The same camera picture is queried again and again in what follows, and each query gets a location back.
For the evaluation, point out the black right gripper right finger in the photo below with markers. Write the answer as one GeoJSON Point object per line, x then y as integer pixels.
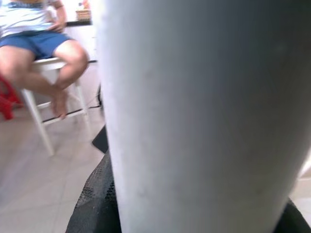
{"type": "Point", "coordinates": [296, 218]}

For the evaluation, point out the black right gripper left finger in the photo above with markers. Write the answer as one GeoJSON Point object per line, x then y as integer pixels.
{"type": "Point", "coordinates": [94, 206]}

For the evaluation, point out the white plastic table leg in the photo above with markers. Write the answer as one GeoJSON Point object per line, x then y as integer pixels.
{"type": "Point", "coordinates": [194, 109]}

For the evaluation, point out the white wooden stool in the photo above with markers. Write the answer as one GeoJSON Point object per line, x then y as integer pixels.
{"type": "Point", "coordinates": [46, 138]}

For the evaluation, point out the red plastic stool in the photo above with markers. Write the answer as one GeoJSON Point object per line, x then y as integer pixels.
{"type": "Point", "coordinates": [7, 97]}

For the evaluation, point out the seated person blue shorts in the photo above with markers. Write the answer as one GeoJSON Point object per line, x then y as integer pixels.
{"type": "Point", "coordinates": [36, 43]}

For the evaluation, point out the tan woven basket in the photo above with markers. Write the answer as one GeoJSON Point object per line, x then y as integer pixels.
{"type": "Point", "coordinates": [83, 15]}

